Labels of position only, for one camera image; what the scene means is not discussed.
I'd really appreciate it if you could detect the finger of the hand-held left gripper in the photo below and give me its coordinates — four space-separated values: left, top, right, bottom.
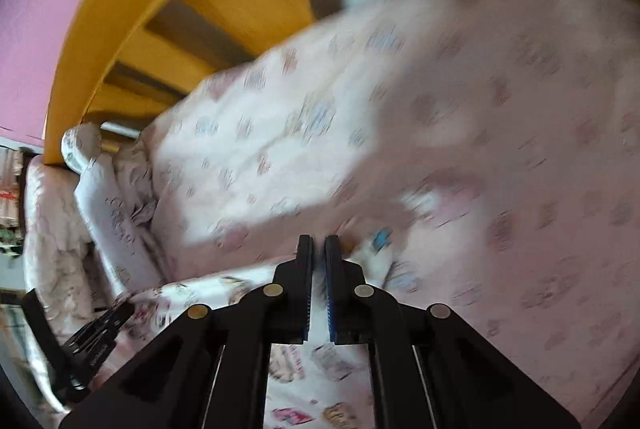
67 301 137 350

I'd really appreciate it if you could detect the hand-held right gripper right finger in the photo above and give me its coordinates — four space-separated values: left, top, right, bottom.
324 234 583 429

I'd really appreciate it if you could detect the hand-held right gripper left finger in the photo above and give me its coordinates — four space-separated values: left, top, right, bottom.
57 234 316 429

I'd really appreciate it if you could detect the pink printed quilt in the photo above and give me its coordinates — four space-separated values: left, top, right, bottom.
22 124 166 415

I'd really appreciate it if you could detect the pile of cardboard boxes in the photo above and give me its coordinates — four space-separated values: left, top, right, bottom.
0 144 26 260

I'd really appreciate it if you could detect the pink printed bed sheet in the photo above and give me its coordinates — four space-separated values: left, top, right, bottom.
145 0 640 415

